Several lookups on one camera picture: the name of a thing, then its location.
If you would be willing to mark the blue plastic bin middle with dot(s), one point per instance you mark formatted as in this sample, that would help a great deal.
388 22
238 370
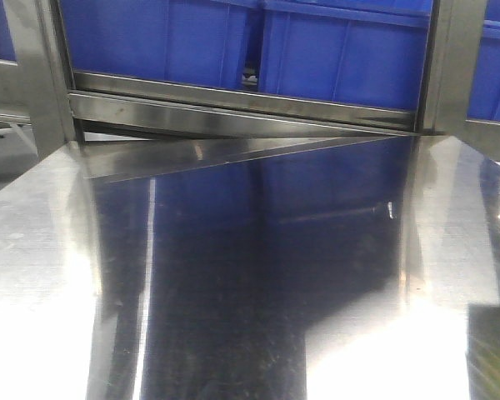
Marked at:
344 51

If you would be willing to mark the blue plastic bin right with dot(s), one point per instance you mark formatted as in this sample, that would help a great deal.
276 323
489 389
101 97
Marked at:
484 101

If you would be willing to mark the stainless steel shelf rack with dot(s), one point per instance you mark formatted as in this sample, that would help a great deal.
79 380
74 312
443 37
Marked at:
41 88

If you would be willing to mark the blue plastic bin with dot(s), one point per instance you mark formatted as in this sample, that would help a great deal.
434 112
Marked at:
484 101
344 51
197 42

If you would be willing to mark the blue plastic bin left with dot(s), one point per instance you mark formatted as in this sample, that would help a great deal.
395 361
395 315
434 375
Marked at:
197 42

